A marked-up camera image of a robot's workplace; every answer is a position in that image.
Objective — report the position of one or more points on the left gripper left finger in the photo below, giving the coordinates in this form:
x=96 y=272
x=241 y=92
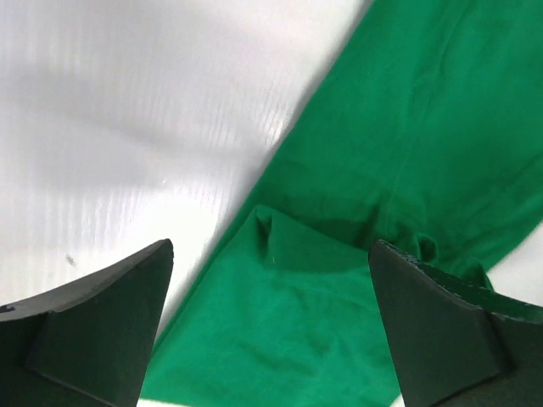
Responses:
x=88 y=342

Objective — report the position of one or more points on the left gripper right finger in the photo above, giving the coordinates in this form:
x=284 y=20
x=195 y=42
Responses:
x=453 y=343

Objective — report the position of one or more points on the green t shirt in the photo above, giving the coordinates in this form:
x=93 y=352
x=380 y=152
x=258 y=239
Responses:
x=426 y=133

